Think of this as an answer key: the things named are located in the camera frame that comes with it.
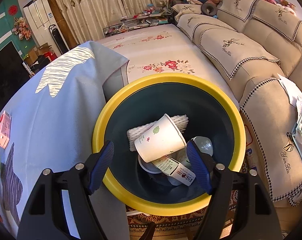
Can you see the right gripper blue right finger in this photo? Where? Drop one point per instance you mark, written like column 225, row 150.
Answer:
column 255, row 216

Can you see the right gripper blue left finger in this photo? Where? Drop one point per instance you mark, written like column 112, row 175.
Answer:
column 44, row 215

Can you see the pink strawberry milk carton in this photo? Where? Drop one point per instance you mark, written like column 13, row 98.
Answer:
column 5, row 126

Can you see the white instant noodle bowl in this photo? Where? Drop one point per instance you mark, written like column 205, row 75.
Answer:
column 148, row 167

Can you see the white paper cup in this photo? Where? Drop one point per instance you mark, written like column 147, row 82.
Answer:
column 163, row 138

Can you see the white foam fruit net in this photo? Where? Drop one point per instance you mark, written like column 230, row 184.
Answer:
column 180, row 121

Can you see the green label plastic bottle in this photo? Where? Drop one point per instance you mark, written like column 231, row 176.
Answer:
column 204, row 144

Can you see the green white drink carton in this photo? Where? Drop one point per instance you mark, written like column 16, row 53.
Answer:
column 176, row 172

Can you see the yellow rim dark trash bin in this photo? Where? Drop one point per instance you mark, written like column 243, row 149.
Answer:
column 156, row 116

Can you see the patterned red rug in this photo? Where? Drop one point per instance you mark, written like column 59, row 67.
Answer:
column 182, row 226

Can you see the papers on sofa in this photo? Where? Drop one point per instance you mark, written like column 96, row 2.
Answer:
column 295, row 98

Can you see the blue star tablecloth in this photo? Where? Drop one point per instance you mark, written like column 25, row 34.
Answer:
column 53, row 118

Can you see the large black television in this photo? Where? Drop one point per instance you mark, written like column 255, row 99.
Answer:
column 13, row 75

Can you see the beige sofa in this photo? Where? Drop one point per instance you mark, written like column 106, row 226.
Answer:
column 249, row 49

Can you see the black tower fan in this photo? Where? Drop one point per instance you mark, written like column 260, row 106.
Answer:
column 57, row 37

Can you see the floral pink floor mattress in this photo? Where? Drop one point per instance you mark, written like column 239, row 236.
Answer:
column 161, row 49

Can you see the white standing air conditioner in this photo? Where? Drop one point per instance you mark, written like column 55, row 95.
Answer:
column 40, row 17

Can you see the low glass coffee table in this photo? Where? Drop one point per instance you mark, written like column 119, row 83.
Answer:
column 137, row 23

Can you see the artificial flower wall decoration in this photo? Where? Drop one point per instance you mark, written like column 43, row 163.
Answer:
column 21, row 29

